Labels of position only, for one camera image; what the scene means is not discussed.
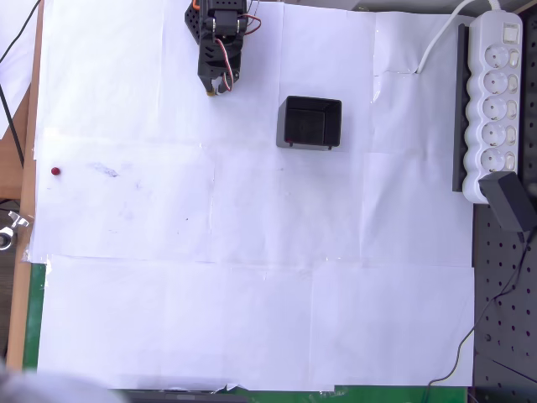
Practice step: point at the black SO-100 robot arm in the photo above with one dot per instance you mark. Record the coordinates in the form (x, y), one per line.
(226, 17)

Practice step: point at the white power strip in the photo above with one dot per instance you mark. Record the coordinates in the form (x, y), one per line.
(495, 105)

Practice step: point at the dark grey flat device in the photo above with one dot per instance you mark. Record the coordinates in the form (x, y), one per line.
(184, 396)

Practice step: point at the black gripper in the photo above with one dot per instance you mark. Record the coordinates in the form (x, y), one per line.
(211, 82)

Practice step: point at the black open box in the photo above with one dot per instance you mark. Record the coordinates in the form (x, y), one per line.
(310, 124)

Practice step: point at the red plastic toy block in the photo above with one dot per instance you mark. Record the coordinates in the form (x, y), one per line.
(55, 171)

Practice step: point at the green cutting mat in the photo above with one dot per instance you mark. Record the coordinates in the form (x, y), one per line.
(33, 315)

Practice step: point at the black metal rail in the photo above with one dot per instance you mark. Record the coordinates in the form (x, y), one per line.
(460, 105)

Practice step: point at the silver metal clamp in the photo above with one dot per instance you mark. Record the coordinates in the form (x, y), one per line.
(12, 231)

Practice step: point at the black power adapter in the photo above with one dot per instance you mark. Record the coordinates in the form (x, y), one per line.
(505, 201)

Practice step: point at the black perforated pegboard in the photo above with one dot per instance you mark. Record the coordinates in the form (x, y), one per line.
(503, 273)

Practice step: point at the blurry grey rounded object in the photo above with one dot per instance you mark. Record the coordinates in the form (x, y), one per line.
(42, 386)

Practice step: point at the loose white paper sheet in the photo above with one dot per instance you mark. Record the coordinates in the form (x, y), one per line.
(17, 84)

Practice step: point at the white paper sheet covering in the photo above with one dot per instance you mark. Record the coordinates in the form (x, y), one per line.
(251, 252)

